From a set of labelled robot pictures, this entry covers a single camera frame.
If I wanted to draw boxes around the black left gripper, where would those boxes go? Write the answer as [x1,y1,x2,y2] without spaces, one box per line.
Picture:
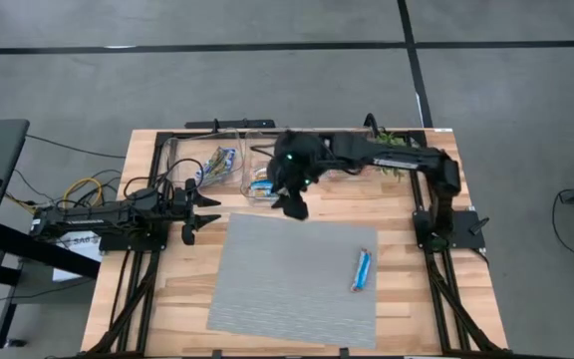
[169,178,222,247]

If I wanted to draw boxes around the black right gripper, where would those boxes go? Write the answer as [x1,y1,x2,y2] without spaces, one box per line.
[271,130,329,222]

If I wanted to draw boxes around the granola bar foil wrapper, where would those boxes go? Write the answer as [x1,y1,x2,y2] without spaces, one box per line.
[195,159,221,187]

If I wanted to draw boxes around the grey woven placemat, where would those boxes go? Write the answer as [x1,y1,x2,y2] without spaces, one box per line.
[205,212,380,350]

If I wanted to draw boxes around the black mounting bar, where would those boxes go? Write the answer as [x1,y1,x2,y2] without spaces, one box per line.
[184,118,277,131]

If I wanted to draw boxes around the green leafy plant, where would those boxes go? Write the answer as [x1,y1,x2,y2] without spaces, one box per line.
[374,130,411,181]

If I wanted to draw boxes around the white box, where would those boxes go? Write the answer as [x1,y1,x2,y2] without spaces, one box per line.
[51,230,103,283]

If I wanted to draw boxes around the black desk beam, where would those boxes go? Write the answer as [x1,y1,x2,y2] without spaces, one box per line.
[0,221,102,280]

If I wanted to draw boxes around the black table cable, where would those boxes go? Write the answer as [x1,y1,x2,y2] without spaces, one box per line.
[122,157,204,200]

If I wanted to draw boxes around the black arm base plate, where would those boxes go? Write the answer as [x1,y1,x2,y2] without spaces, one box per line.
[98,231,169,253]
[413,208,487,251]

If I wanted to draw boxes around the yellow cable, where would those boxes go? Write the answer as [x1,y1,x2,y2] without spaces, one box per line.
[5,177,105,213]

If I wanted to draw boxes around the black aluminium table frame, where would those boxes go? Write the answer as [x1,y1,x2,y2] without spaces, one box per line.
[85,128,505,359]

